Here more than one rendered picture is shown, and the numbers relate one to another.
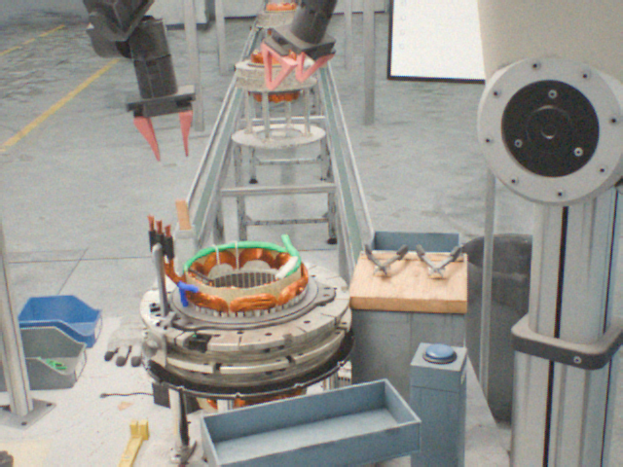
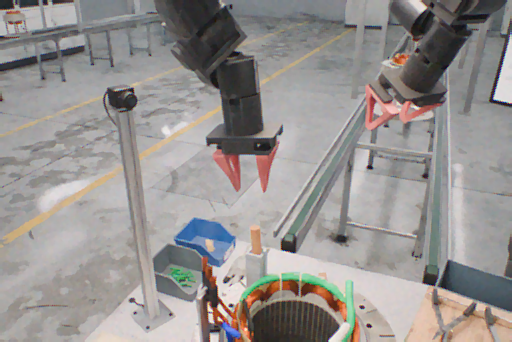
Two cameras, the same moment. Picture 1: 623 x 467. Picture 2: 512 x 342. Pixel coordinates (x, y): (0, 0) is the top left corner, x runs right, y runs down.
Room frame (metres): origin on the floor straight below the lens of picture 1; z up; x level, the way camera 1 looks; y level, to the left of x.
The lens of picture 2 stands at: (0.73, -0.02, 1.61)
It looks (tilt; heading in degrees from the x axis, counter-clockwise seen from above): 26 degrees down; 23
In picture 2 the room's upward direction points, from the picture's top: straight up
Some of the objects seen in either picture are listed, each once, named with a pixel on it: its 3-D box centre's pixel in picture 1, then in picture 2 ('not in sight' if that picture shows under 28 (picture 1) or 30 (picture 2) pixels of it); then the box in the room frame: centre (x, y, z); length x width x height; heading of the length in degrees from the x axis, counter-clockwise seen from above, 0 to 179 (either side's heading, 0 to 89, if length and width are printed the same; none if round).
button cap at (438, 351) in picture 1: (439, 351); not in sight; (1.10, -0.18, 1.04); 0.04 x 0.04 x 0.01
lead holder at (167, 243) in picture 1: (161, 244); (209, 287); (1.13, 0.22, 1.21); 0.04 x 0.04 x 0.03; 85
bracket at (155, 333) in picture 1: (161, 344); not in sight; (1.09, 0.22, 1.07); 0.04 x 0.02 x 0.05; 43
